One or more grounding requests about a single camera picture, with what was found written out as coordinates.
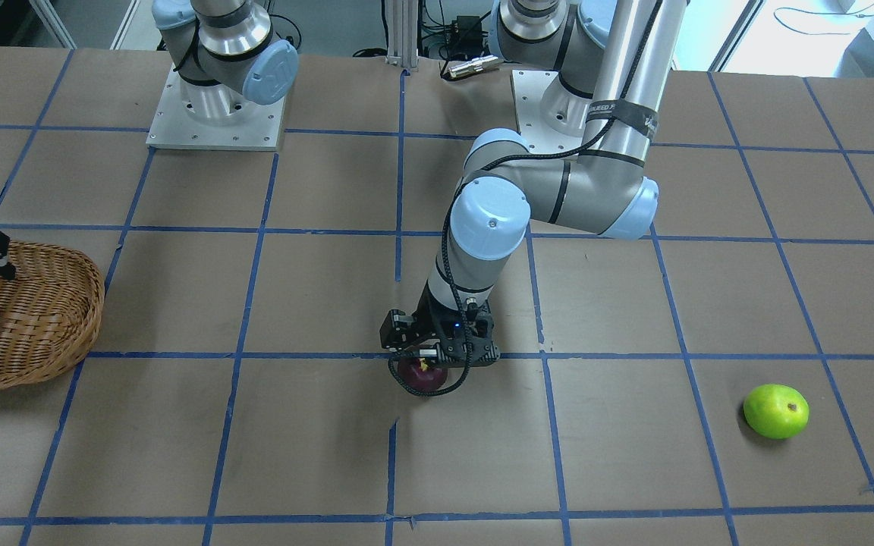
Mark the brown wicker basket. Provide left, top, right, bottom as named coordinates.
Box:
left=0, top=241, right=106, bottom=390

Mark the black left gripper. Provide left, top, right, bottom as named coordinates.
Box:
left=379, top=287, right=500, bottom=366

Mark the aluminium frame post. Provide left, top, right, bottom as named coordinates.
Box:
left=382, top=0, right=422, bottom=73

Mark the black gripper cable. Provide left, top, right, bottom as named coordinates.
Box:
left=387, top=0, right=665, bottom=398

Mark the green apple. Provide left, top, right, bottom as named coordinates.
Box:
left=742, top=384, right=810, bottom=440

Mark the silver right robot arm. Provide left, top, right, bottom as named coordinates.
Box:
left=146, top=1, right=299, bottom=151

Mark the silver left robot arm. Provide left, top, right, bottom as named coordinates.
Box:
left=379, top=1, right=689, bottom=367

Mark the dark red apple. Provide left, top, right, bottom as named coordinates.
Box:
left=396, top=357, right=450, bottom=394

